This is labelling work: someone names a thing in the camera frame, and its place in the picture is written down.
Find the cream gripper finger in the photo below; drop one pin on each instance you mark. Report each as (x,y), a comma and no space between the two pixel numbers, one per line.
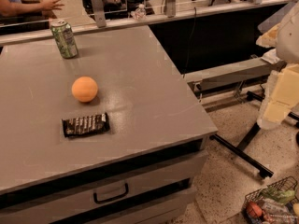
(269,38)
(281,96)

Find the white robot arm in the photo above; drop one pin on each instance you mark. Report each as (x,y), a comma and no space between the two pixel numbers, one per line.
(287,47)

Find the person's hand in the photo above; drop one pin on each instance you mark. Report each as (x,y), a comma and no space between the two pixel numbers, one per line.
(48,5)

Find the clear plastic bottle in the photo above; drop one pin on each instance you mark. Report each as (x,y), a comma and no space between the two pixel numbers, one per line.
(140,13)

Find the black rxbar chocolate wrapper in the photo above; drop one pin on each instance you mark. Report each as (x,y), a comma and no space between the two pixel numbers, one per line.
(86,126)

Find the black metal floor stand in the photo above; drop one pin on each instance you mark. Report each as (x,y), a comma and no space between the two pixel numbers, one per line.
(239,149)

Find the person's forearm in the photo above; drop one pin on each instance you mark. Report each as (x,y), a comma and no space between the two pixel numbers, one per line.
(11,9)

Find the wire basket with groceries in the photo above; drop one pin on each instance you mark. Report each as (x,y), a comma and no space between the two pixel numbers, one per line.
(276,203)

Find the grey cabinet drawer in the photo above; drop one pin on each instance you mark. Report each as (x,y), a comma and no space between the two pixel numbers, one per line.
(149,195)

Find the black drawer handle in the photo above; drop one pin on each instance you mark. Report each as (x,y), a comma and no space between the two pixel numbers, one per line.
(110,193)

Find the green soda can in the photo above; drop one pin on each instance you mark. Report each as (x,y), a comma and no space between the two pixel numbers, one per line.
(64,38)

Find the orange ball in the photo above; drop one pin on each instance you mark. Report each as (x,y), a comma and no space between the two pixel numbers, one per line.
(84,89)

